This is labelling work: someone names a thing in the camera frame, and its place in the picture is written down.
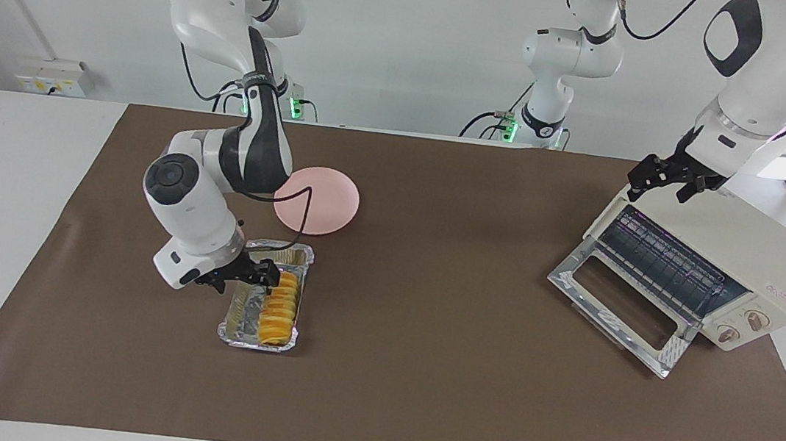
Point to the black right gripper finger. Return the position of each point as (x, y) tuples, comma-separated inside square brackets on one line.
[(269, 280), (268, 267)]

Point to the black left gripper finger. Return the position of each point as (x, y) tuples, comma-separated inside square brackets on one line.
[(646, 175), (689, 189)]

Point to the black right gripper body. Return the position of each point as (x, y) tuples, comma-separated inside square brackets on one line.
[(235, 273)]

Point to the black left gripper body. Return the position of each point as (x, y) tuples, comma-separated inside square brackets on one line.
[(684, 165)]

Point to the golden sliced bread loaf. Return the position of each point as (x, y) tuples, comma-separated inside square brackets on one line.
[(278, 315)]

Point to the aluminium foil tray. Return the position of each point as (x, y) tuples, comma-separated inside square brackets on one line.
[(242, 322)]

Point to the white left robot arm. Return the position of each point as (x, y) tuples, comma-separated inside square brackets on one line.
[(772, 71)]

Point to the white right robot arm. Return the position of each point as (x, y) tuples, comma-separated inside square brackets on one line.
[(195, 205)]

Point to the white toaster oven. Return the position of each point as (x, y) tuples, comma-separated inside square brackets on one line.
[(726, 221)]

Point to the beige oven knob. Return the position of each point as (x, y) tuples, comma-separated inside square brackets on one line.
[(728, 334), (757, 320)]

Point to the pink round plate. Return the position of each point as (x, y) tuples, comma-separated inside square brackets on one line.
[(325, 202)]

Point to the brown table mat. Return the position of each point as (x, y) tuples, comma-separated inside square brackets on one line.
[(418, 386)]

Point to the glass oven door silver frame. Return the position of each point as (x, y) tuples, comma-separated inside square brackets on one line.
[(568, 277)]

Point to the white wall power outlet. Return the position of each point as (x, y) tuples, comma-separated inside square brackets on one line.
[(50, 78)]

